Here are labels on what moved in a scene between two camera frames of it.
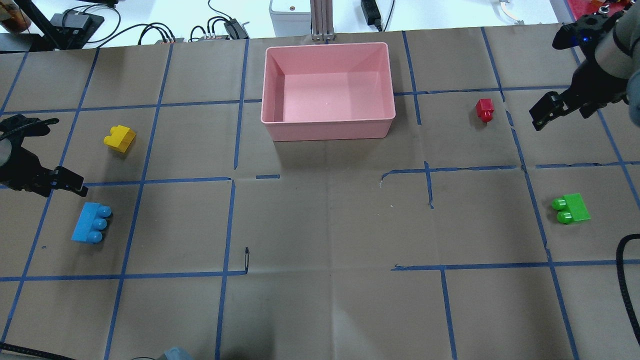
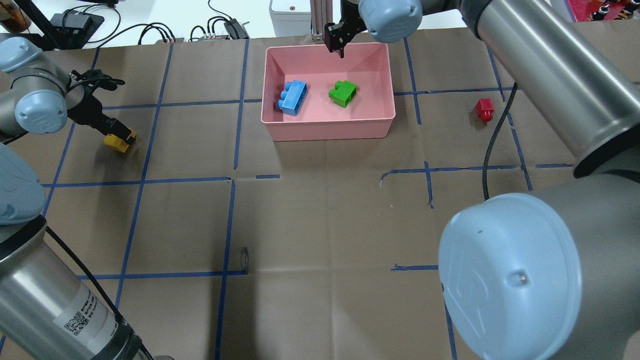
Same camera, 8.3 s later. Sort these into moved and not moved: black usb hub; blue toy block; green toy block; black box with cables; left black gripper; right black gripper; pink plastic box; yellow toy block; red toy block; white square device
Moved: blue toy block; left black gripper; right black gripper; green toy block
Not moved: red toy block; white square device; black usb hub; pink plastic box; yellow toy block; black box with cables
